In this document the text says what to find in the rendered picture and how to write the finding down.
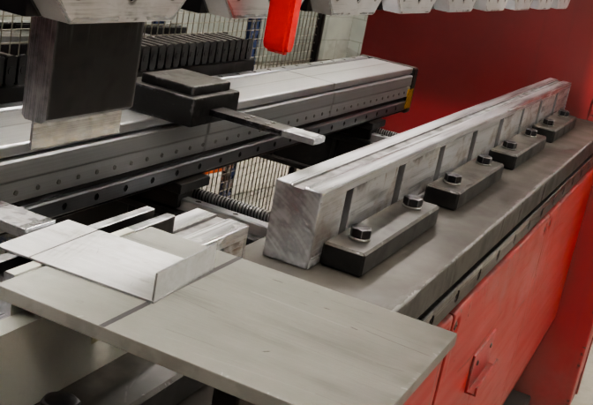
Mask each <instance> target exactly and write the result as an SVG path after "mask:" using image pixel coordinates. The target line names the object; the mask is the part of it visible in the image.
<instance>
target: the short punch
mask: <svg viewBox="0 0 593 405"><path fill-rule="evenodd" d="M144 25H145V22H123V23H94V24H67V23H64V22H60V21H56V20H53V19H47V18H44V17H32V24H31V33H30V41H29V49H28V57H27V65H26V80H25V89H24V97H23V105H22V115H23V117H24V118H25V119H27V120H30V121H32V124H31V132H30V140H29V148H28V149H29V150H34V149H39V148H44V147H48V146H55V145H60V144H64V143H69V142H73V141H78V140H82V139H90V138H94V137H99V136H103V135H108V134H112V133H117V132H119V128H120V122H121V115H122V110H125V109H130V108H131V107H132V106H133V100H134V94H135V87H136V81H137V75H138V68H139V57H140V51H141V43H142V37H143V31H144Z"/></svg>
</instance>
